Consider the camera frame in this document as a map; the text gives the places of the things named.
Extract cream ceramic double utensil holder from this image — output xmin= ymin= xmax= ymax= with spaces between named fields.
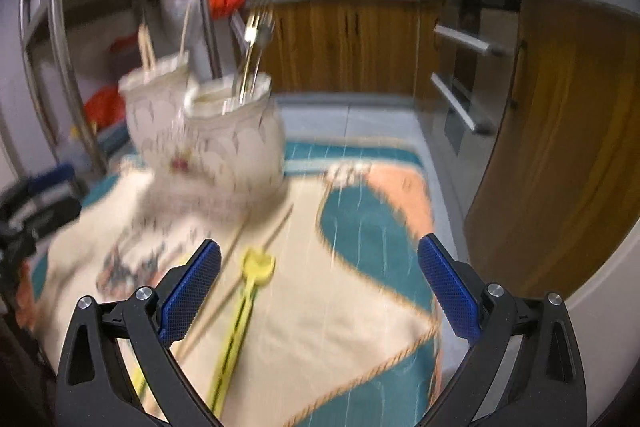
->
xmin=118 ymin=54 xmax=285 ymax=218

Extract wooden kitchen cabinets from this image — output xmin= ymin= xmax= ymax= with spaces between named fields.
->
xmin=262 ymin=0 xmax=639 ymax=297

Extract left hand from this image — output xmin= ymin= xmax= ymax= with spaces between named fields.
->
xmin=14 ymin=261 xmax=37 ymax=334

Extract red plastic bag lower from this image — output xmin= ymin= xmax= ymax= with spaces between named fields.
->
xmin=84 ymin=86 xmax=126 ymax=134

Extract white plastic bag hanging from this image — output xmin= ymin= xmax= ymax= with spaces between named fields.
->
xmin=160 ymin=0 xmax=206 ymax=63

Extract printed quilted table mat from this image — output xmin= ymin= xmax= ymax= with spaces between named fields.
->
xmin=35 ymin=139 xmax=442 ymax=426

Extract silver fork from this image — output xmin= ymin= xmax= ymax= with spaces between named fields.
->
xmin=229 ymin=11 xmax=250 ymax=98

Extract built-in steel oven drawers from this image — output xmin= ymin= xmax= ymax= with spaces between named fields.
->
xmin=430 ymin=0 xmax=520 ymax=216

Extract silver flower-shaped spoon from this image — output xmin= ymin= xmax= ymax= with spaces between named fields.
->
xmin=240 ymin=23 xmax=273 ymax=102

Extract gold fork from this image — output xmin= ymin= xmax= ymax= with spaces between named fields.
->
xmin=233 ymin=6 xmax=272 ymax=104

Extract wooden chopstick in holder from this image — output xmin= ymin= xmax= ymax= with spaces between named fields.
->
xmin=138 ymin=24 xmax=156 ymax=72

